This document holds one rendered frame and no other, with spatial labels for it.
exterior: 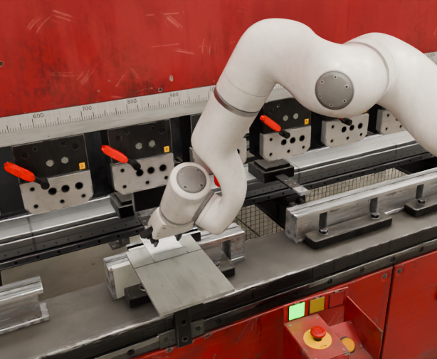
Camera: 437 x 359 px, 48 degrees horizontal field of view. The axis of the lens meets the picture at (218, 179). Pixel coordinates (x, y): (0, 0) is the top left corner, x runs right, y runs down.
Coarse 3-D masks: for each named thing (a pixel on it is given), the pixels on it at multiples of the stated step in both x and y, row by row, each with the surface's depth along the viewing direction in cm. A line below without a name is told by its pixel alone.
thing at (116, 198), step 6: (114, 192) 152; (114, 198) 148; (120, 198) 145; (126, 198) 145; (114, 204) 147; (120, 204) 144; (126, 204) 144; (120, 210) 143; (126, 210) 144; (132, 210) 145; (120, 216) 144; (126, 216) 144; (144, 216) 141; (150, 216) 141; (144, 222) 138; (144, 228) 136
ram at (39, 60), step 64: (0, 0) 91; (64, 0) 95; (128, 0) 100; (192, 0) 106; (256, 0) 113; (320, 0) 120; (384, 0) 128; (0, 64) 95; (64, 64) 100; (128, 64) 105; (192, 64) 112; (64, 128) 105
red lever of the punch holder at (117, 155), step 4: (104, 148) 106; (108, 148) 106; (112, 148) 108; (104, 152) 106; (108, 152) 107; (112, 152) 107; (116, 152) 108; (120, 152) 109; (112, 156) 107; (116, 156) 108; (120, 156) 108; (124, 156) 109; (120, 160) 108; (124, 160) 109; (128, 160) 110; (132, 160) 112; (136, 160) 112; (132, 164) 111; (136, 164) 110; (136, 168) 110
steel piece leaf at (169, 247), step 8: (160, 240) 130; (168, 240) 129; (176, 240) 129; (152, 248) 126; (160, 248) 126; (168, 248) 126; (176, 248) 126; (184, 248) 123; (152, 256) 123; (160, 256) 121; (168, 256) 122
